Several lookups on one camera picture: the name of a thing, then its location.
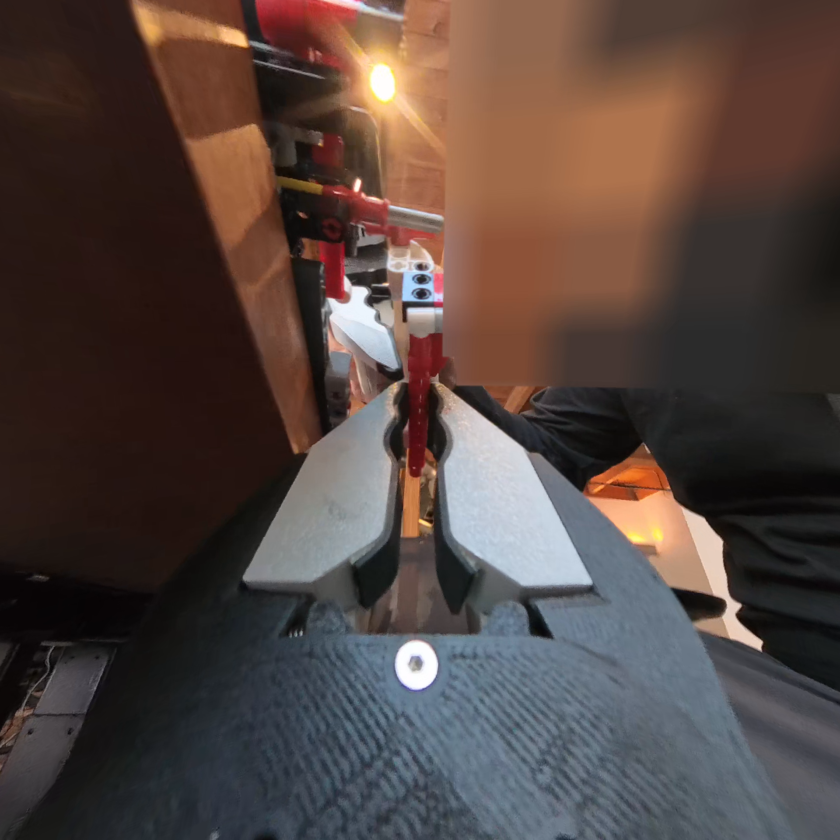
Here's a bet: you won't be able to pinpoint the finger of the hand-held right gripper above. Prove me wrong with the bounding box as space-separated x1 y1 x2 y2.
352 358 404 400
327 286 401 367

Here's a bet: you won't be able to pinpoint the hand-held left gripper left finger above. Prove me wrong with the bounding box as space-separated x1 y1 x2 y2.
241 381 406 610

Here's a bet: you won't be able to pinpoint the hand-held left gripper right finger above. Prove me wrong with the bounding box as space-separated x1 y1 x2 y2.
432 385 596 616

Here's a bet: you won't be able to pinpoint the red white brick subassembly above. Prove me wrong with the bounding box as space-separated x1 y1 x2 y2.
386 239 452 478

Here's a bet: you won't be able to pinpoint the toy brick race car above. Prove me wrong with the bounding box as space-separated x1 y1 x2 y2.
246 0 447 437

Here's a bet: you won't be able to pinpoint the person's right forearm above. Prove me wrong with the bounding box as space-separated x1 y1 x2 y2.
453 386 664 500

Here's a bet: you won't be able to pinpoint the glowing ceiling lamp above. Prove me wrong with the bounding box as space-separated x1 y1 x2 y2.
364 59 400 107

